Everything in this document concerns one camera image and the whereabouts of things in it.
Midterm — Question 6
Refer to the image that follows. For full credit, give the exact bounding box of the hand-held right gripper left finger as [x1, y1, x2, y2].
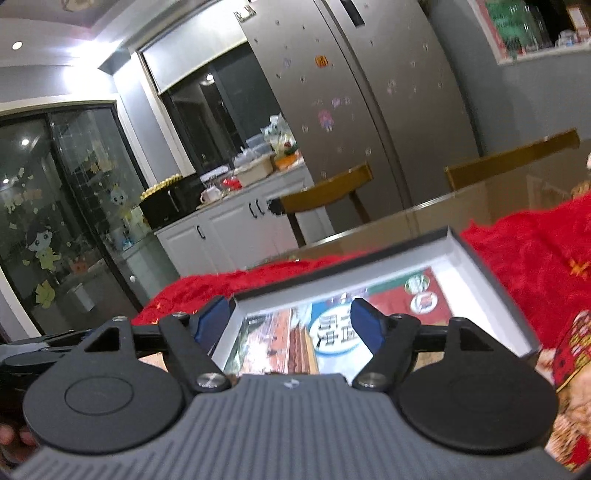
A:
[81, 296, 232, 394]

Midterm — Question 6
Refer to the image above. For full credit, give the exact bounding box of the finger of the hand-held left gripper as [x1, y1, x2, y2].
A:
[28, 330, 101, 354]

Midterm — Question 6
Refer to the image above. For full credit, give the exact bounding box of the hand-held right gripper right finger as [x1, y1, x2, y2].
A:
[350, 298, 498, 393]

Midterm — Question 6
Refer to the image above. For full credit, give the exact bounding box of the shallow box with printed picture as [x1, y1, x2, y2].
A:
[210, 225, 542, 376]

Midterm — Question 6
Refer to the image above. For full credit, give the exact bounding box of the person's left hand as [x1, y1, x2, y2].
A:
[0, 422, 38, 448]

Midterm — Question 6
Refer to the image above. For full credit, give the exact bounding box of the white kitchen cabinet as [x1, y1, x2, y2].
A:
[154, 164, 338, 278]

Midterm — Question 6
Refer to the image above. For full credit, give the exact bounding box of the black microwave oven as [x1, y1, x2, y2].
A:
[139, 174, 207, 229]

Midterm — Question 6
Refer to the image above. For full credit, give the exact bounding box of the sliding glass door with stickers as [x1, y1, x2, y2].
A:
[0, 99, 182, 339]

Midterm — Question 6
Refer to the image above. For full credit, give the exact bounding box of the wooden chair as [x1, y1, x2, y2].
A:
[279, 161, 375, 246]
[444, 129, 581, 192]

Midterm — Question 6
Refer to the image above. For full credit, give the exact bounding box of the clear plastic container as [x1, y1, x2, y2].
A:
[201, 166, 232, 190]

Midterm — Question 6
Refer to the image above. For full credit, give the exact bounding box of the tray of gold chocolates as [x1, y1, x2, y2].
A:
[139, 173, 185, 200]

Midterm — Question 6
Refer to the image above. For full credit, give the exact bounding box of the beige storage container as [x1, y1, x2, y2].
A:
[233, 154, 276, 186]

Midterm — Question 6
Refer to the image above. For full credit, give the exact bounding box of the red fluffy blanket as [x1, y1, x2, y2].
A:
[131, 191, 591, 416]

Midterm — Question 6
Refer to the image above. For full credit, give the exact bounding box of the silver double-door refrigerator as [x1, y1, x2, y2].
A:
[238, 0, 484, 241]

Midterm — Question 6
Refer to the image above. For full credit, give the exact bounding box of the white and green snack bag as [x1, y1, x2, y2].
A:
[262, 115, 296, 156]

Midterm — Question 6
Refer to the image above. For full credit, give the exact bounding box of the dark kitchen window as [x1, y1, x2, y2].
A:
[159, 44, 283, 177]

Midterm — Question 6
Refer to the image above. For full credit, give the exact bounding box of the floral printed cloth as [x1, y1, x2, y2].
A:
[544, 309, 591, 472]

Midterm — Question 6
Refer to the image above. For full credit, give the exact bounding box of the white roller blind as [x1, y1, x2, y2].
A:
[137, 11, 251, 94]

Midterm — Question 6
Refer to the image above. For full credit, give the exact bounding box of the green paper bag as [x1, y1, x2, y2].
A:
[471, 0, 525, 61]

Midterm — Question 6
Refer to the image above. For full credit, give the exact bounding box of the clear glass jar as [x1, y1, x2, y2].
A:
[517, 2, 555, 51]

